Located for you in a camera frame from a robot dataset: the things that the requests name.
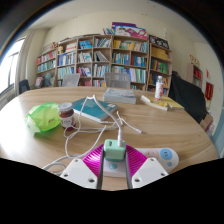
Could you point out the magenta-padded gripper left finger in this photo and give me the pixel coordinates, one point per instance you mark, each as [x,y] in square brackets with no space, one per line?
[78,171]

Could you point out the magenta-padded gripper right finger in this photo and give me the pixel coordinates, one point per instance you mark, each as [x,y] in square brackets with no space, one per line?
[150,171]

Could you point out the small green charger block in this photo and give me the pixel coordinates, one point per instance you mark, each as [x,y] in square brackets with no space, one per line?
[114,150]

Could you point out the white pastel-socket power strip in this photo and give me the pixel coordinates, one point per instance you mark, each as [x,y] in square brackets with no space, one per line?
[163,157]

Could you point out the small red-lidded jar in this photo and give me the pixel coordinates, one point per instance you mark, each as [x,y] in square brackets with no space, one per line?
[67,116]

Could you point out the green plastic bag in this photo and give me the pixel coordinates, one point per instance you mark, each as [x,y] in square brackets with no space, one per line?
[43,116]

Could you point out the teal book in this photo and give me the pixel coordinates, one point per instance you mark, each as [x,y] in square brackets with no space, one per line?
[95,108]

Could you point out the yellow paperback book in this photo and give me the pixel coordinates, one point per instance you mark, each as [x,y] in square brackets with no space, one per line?
[175,104]
[153,102]

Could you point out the cardboard box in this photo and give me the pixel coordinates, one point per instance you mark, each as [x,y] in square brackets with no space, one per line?
[206,122]

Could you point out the grey book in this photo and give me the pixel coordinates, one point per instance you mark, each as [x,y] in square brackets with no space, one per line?
[120,96]

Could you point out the white bottle with red label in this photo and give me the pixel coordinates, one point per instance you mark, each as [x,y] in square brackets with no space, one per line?
[159,88]

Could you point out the black cloth cover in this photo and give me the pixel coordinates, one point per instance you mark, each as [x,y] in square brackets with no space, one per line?
[188,96]

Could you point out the grey plain-back chair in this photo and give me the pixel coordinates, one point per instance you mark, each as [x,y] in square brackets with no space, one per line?
[71,80]

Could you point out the grey mesh-back chair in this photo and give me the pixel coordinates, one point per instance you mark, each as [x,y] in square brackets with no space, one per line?
[117,81]

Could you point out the dark office chair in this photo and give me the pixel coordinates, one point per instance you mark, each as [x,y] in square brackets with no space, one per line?
[24,86]

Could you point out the wooden bookshelf unit with books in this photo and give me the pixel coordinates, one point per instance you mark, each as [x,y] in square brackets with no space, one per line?
[126,56]

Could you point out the red wall banner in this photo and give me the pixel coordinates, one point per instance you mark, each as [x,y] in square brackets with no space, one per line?
[209,90]

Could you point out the small wooden wall shelf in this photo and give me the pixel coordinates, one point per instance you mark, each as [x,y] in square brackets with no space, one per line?
[196,73]

